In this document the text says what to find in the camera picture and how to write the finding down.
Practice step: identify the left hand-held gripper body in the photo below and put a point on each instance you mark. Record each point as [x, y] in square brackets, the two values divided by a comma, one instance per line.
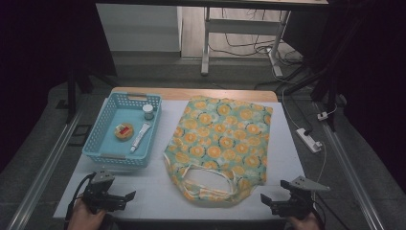
[102, 193]

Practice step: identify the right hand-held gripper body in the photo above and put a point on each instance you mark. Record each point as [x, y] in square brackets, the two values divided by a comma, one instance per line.
[297, 199]

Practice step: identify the white tube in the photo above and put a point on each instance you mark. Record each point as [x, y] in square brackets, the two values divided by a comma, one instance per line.
[140, 137]

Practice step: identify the orange round snack packet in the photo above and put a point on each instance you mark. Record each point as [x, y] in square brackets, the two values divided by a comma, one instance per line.
[124, 131]

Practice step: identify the light blue plastic basket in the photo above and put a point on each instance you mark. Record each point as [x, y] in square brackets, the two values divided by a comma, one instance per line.
[123, 131]

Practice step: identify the orange flower print tote bag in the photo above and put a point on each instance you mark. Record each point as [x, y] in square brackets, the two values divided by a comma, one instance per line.
[223, 137]

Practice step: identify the small jar white lid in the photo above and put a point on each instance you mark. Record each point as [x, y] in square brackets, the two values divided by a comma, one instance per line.
[148, 111]

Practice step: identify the person's right hand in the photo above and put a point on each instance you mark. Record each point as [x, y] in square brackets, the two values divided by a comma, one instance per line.
[304, 223]

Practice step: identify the person's left hand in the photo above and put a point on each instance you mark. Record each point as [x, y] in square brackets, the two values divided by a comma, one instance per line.
[83, 218]

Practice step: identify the white table mat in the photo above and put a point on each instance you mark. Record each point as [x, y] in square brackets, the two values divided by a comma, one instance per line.
[166, 191]

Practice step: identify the white power strip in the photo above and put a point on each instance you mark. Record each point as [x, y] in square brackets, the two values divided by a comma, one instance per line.
[308, 139]

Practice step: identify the small white adapter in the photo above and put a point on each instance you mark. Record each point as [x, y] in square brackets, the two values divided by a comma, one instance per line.
[322, 116]

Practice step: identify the black stand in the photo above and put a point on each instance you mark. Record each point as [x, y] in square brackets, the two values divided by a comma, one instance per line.
[72, 92]
[328, 86]

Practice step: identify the grey cabinet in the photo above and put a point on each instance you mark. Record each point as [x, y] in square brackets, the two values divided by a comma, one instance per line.
[140, 27]

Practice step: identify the metal floor rail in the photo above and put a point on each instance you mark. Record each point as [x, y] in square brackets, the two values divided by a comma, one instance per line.
[44, 172]
[348, 172]

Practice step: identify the black floor frame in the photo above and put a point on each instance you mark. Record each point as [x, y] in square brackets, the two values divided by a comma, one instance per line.
[79, 135]

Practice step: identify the white desk frame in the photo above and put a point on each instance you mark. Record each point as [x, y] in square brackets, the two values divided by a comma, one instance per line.
[242, 27]

